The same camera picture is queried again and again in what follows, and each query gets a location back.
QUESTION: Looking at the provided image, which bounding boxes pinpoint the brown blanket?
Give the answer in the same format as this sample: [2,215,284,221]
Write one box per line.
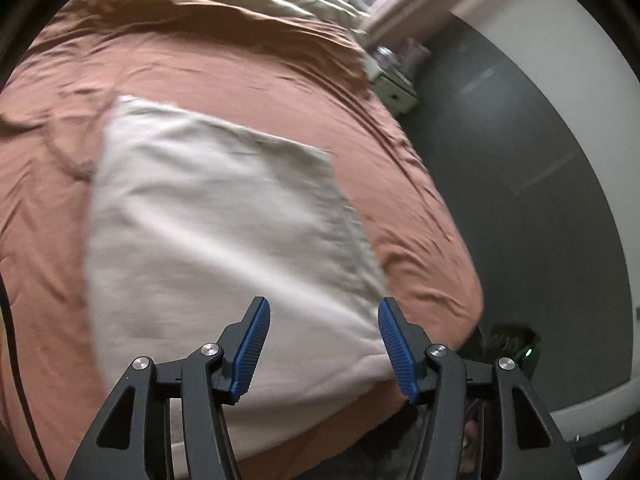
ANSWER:
[0,0,486,480]

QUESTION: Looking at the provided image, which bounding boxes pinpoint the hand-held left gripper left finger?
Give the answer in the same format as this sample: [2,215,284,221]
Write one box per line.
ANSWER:
[65,296,272,480]

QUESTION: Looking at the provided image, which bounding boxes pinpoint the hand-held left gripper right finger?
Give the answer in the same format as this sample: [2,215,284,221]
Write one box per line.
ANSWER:
[377,297,583,480]

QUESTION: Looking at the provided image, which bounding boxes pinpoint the pink curtain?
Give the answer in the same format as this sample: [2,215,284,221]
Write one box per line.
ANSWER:
[360,0,531,50]

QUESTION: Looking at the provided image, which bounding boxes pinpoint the white nightstand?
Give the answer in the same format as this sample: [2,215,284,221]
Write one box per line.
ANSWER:
[367,52,419,117]

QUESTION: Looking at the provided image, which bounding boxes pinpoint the black cable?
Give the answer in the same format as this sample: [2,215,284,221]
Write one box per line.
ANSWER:
[0,270,57,480]

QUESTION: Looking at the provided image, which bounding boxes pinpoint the beige large garment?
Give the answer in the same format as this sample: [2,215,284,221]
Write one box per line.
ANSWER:
[85,95,389,461]

